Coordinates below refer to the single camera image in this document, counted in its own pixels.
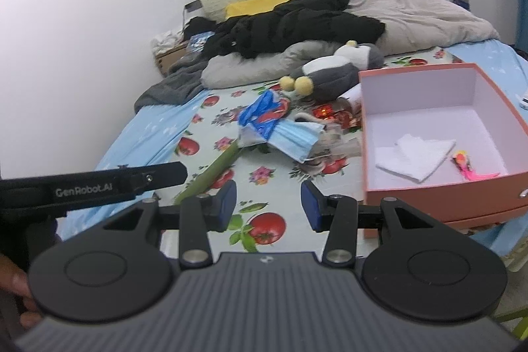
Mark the green massage brush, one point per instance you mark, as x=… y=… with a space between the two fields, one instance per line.
x=214 y=167

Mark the black jacket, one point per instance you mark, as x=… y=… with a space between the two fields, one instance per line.
x=309 y=22

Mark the brown cardboard carton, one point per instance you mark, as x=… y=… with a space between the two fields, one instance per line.
x=171 y=61

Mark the blue face mask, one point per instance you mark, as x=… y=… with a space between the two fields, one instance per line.
x=293 y=139

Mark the floral printed sheet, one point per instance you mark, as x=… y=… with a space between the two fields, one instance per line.
x=284 y=187

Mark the small pink toy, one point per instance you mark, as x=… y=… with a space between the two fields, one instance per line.
x=464 y=163

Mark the red foil wrapper gold centre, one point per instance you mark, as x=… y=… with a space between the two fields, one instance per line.
x=324 y=112

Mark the grey plush penguin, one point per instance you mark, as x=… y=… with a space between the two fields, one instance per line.
x=334 y=73

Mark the grey pillow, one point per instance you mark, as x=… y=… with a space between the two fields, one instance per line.
x=255 y=67

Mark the white tissue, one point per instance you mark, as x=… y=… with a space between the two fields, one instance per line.
x=414 y=158

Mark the dark grey cloth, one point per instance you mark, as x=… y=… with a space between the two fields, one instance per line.
x=173 y=86

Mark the light blue bedsheet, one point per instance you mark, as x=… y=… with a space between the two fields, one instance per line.
x=136 y=133

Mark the white remote control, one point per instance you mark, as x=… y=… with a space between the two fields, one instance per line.
x=524 y=99

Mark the white crumpled cloth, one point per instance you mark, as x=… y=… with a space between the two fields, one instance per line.
x=165 y=40

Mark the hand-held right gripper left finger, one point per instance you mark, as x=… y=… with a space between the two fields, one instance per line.
x=227 y=203

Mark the orange cardboard box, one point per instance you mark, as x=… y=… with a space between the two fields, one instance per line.
x=433 y=203

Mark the dark red foil wrapper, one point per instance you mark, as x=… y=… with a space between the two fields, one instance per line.
x=345 y=120

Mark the yellow pillow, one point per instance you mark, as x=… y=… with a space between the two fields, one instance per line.
x=255 y=5

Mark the person's left hand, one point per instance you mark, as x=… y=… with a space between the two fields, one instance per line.
x=14 y=282

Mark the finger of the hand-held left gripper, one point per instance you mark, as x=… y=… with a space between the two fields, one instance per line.
x=163 y=174

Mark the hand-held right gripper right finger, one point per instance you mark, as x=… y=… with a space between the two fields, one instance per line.
x=310 y=207

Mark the blue snack packet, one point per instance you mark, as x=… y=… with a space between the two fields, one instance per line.
x=264 y=110

